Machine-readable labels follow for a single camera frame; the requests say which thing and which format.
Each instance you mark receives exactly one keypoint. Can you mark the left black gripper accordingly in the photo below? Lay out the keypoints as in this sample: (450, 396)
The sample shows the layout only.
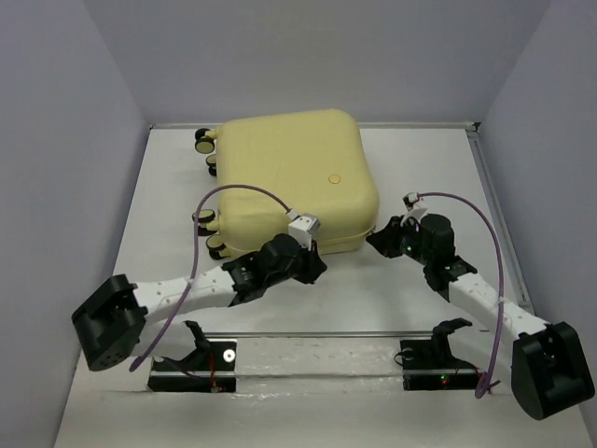
(313, 264)

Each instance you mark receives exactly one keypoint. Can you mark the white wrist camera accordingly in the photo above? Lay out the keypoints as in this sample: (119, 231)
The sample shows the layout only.
(416, 208)
(302, 228)

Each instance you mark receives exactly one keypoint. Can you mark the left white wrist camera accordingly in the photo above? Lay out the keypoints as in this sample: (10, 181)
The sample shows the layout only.
(302, 228)

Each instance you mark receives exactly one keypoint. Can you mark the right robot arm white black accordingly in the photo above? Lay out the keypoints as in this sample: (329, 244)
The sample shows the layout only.
(546, 366)

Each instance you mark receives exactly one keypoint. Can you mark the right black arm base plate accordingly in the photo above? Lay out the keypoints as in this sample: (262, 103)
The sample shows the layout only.
(429, 364)

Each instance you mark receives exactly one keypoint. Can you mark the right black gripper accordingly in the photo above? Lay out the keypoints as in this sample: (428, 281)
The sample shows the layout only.
(384, 240)

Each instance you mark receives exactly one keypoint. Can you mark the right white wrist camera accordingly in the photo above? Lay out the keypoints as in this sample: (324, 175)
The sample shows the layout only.
(416, 208)

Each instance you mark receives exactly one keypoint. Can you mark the yellow hard-shell suitcase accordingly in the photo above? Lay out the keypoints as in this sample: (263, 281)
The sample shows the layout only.
(312, 162)

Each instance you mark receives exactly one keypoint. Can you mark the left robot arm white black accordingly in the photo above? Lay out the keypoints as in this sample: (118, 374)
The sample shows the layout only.
(117, 319)

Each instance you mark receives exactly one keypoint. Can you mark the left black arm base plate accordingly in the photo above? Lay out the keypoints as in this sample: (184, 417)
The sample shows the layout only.
(208, 368)

